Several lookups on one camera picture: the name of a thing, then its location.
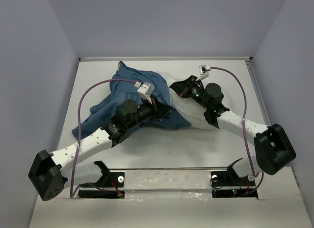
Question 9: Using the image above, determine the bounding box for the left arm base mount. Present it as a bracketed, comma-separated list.
[78, 161, 125, 199]

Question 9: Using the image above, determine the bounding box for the white pillow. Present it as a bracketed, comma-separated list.
[157, 72, 233, 131]

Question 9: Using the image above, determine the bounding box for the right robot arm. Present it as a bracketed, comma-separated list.
[169, 76, 296, 185]

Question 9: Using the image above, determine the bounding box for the blue letter-print pillowcase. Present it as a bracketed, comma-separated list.
[72, 61, 191, 140]

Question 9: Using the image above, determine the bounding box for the aluminium back table rail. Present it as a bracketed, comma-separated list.
[79, 56, 251, 62]

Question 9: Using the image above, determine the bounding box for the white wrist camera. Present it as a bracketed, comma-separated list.
[134, 81, 155, 103]
[197, 65, 211, 81]

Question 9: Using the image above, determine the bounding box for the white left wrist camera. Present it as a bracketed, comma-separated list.
[134, 81, 155, 103]

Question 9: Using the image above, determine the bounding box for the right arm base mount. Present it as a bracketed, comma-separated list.
[209, 159, 258, 199]

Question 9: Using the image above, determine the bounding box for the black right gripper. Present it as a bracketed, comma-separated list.
[169, 74, 210, 110]

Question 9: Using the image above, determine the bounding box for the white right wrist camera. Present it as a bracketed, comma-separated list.
[197, 65, 211, 81]

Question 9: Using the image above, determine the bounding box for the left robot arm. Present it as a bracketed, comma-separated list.
[28, 99, 172, 201]

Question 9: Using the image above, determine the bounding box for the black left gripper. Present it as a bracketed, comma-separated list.
[127, 96, 172, 131]

